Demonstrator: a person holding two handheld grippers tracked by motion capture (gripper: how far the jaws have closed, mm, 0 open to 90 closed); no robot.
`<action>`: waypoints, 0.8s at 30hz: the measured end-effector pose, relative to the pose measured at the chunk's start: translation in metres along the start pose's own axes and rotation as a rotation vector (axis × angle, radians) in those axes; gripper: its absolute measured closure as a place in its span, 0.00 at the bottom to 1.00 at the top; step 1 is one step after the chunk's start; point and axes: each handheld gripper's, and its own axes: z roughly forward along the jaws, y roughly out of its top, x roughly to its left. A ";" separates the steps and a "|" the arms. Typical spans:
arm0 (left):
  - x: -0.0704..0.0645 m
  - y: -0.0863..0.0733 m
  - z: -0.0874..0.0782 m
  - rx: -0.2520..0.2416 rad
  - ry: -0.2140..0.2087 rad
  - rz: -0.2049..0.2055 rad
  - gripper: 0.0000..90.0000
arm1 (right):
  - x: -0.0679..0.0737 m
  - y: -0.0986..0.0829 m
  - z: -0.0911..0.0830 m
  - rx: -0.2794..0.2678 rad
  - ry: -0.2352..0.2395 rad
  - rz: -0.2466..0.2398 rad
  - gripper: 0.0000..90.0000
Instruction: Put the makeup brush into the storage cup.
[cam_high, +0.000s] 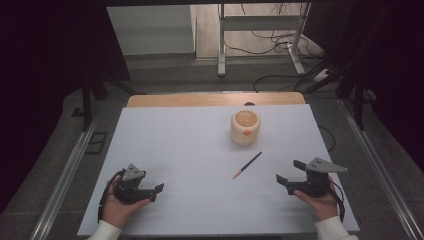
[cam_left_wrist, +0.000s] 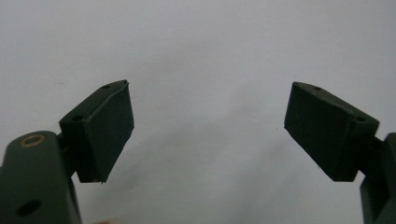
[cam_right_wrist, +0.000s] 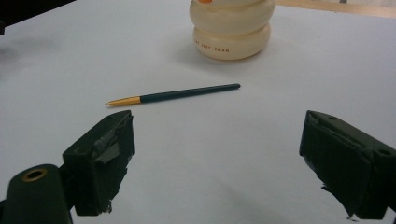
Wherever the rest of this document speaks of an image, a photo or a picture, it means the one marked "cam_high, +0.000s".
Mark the person's right white sleeve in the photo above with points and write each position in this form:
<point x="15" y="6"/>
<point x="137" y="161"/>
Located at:
<point x="333" y="230"/>

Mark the cream pen holder cup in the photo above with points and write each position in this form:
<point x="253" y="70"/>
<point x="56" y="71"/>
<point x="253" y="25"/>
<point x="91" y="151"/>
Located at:
<point x="245" y="131"/>

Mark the white power strip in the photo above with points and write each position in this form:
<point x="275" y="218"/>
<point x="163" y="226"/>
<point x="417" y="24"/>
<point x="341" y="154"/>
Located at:
<point x="321" y="75"/>

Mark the person's left hand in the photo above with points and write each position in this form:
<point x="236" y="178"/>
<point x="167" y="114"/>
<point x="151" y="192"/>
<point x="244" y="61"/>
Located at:
<point x="117" y="210"/>

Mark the white cabinet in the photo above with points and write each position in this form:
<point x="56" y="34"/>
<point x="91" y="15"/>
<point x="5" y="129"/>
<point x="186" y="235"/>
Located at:
<point x="150" y="30"/>

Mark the person's right hand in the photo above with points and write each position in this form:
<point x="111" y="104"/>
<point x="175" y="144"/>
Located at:
<point x="318" y="205"/>

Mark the person's left white sleeve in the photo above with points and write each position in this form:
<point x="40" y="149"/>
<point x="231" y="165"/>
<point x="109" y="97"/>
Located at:
<point x="106" y="232"/>

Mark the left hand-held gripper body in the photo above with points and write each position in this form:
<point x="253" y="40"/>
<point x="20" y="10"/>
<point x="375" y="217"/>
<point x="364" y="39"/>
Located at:
<point x="130" y="186"/>

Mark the person's white sleeve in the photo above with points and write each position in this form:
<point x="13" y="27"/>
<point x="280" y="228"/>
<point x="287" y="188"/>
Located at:
<point x="333" y="230"/>
<point x="106" y="232"/>

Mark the white board table cover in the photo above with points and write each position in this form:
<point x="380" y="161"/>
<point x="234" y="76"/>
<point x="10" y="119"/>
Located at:
<point x="186" y="150"/>

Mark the dark pencil with orange tip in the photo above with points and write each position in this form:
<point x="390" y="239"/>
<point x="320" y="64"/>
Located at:
<point x="247" y="165"/>

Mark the wooden table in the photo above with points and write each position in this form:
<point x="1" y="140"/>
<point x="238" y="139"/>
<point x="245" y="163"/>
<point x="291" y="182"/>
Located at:
<point x="200" y="99"/>

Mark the aluminium floor rail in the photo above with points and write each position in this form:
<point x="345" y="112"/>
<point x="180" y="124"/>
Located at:
<point x="380" y="166"/>
<point x="66" y="176"/>

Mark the dark curtain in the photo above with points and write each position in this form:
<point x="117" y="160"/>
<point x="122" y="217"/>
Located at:
<point x="393" y="66"/>
<point x="50" y="66"/>

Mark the black flat floor frame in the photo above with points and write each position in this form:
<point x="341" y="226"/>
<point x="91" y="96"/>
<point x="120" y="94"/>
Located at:
<point x="96" y="142"/>

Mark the black tripod stand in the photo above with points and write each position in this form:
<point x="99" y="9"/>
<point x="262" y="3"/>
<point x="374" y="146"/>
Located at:
<point x="87" y="103"/>
<point x="359" y="100"/>

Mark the white metal stand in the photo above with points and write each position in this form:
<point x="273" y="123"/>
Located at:
<point x="260" y="22"/>

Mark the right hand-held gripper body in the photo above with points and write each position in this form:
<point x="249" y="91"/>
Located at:
<point x="316" y="181"/>

